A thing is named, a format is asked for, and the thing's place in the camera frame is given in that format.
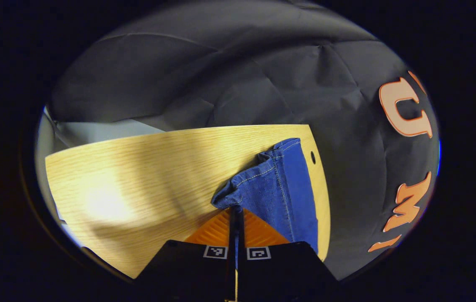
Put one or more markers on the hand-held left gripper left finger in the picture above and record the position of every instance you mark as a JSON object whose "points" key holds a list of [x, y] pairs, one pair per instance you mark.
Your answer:
{"points": [[187, 268]]}

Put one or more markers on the blue denim jeans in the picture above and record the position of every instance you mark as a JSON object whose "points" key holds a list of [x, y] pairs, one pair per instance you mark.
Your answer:
{"points": [[271, 188]]}

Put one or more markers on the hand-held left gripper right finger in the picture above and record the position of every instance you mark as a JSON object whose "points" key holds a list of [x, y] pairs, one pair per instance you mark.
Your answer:
{"points": [[284, 268]]}

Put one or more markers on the black backdrop cloth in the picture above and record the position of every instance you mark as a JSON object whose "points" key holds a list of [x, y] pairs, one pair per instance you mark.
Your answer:
{"points": [[221, 63]]}

